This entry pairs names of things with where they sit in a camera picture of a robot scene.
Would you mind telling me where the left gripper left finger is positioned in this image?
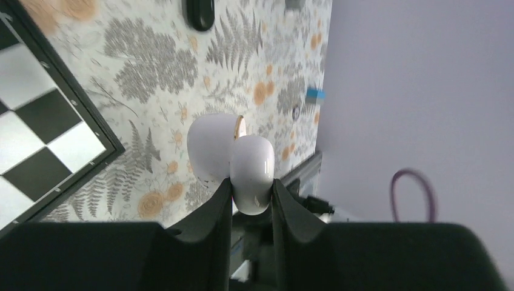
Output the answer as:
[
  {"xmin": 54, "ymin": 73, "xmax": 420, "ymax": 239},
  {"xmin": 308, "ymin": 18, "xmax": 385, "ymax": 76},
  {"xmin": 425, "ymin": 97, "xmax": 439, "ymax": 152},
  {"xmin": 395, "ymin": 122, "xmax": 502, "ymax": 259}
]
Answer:
[{"xmin": 165, "ymin": 178, "xmax": 232, "ymax": 290}]

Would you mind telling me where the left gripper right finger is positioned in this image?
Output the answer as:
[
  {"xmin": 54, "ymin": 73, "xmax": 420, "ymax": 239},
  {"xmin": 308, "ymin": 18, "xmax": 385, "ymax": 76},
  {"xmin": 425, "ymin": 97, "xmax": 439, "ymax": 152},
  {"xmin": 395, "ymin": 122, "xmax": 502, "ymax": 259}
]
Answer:
[{"xmin": 272, "ymin": 179, "xmax": 362, "ymax": 290}]

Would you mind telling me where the white earbud case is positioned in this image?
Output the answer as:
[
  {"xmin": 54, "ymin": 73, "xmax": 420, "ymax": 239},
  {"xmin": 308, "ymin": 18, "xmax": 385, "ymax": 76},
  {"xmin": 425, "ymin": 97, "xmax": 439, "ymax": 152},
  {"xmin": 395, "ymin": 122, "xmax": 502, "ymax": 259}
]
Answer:
[{"xmin": 187, "ymin": 113, "xmax": 275, "ymax": 216}]

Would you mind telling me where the black earbud charging case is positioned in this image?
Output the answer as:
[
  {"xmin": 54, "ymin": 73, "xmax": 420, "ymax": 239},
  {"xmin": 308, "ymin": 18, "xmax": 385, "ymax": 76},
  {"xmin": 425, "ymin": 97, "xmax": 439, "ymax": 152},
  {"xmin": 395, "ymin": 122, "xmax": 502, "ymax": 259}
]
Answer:
[{"xmin": 183, "ymin": 0, "xmax": 215, "ymax": 32}]

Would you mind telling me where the blue block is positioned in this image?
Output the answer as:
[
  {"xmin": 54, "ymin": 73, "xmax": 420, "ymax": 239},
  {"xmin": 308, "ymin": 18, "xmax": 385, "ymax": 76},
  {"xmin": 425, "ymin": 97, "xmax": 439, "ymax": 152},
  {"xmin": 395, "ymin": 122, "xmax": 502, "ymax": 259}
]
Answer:
[{"xmin": 305, "ymin": 88, "xmax": 325, "ymax": 105}]

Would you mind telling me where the black white checkerboard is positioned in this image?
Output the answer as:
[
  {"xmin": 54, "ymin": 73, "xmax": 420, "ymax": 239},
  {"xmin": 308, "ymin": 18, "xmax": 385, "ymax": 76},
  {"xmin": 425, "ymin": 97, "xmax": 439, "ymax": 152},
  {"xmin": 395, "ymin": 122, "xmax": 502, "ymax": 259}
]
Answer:
[{"xmin": 1, "ymin": 1, "xmax": 124, "ymax": 235}]

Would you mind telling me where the floral table mat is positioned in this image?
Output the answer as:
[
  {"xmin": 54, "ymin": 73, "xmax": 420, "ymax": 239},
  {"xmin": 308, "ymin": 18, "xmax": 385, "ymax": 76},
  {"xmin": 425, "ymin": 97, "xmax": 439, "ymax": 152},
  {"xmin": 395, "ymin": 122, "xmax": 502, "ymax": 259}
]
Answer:
[{"xmin": 23, "ymin": 0, "xmax": 332, "ymax": 226}]

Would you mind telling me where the small grey block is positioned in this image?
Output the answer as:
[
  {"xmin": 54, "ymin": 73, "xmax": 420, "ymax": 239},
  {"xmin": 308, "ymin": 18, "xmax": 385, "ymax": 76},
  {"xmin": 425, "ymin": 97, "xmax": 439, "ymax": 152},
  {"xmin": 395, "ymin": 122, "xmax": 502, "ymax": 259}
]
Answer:
[{"xmin": 284, "ymin": 0, "xmax": 305, "ymax": 10}]

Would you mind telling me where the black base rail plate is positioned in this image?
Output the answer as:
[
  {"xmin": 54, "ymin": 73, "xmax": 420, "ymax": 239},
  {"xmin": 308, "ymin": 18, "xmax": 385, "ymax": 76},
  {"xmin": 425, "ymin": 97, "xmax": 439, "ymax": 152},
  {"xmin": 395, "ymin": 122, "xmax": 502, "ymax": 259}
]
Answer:
[{"xmin": 229, "ymin": 152, "xmax": 335, "ymax": 290}]

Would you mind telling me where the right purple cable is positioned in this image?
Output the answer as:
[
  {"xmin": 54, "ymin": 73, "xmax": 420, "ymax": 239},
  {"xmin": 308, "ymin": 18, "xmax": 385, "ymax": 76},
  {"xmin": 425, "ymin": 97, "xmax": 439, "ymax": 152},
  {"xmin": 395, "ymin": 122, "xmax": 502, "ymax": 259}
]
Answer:
[{"xmin": 390, "ymin": 169, "xmax": 438, "ymax": 224}]

